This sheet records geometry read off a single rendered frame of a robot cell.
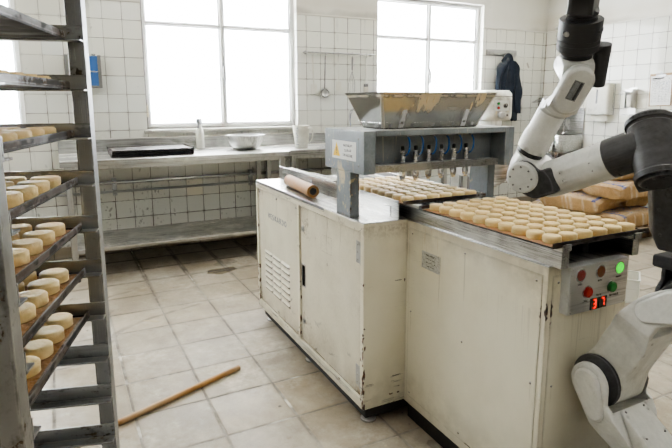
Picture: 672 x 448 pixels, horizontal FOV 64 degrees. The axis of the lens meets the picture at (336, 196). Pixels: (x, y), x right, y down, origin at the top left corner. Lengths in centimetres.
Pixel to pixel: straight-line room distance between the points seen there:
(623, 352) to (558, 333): 17
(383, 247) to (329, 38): 368
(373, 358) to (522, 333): 71
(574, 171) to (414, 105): 92
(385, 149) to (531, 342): 89
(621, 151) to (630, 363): 62
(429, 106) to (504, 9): 477
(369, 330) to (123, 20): 359
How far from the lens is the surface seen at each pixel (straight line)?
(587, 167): 133
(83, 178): 116
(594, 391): 170
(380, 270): 209
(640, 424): 175
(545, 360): 170
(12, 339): 77
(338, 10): 559
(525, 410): 180
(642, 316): 156
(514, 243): 168
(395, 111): 209
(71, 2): 117
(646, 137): 128
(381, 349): 221
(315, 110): 541
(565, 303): 165
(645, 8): 658
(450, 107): 223
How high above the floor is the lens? 129
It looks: 10 degrees down
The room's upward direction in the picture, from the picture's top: straight up
